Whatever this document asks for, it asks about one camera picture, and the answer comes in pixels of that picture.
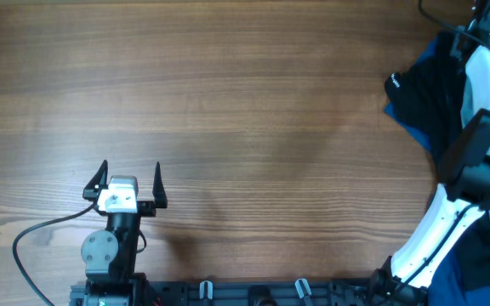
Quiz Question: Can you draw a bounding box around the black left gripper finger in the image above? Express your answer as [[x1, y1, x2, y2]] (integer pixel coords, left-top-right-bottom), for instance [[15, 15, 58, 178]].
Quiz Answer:
[[152, 161, 168, 208], [83, 160, 108, 201]]

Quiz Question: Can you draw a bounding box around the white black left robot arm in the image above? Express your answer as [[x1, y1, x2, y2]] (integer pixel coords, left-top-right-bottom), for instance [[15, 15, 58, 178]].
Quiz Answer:
[[69, 161, 168, 306]]

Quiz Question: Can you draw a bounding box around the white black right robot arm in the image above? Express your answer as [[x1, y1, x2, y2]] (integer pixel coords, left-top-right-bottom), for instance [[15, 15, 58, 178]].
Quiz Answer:
[[363, 0, 490, 305]]

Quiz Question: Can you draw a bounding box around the dark blue garment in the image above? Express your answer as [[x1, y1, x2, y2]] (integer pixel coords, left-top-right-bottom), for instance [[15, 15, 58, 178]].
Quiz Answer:
[[384, 39, 436, 152]]

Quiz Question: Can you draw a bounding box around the black garment with white print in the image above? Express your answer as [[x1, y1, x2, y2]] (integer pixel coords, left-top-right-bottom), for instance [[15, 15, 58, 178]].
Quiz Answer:
[[385, 31, 466, 163]]

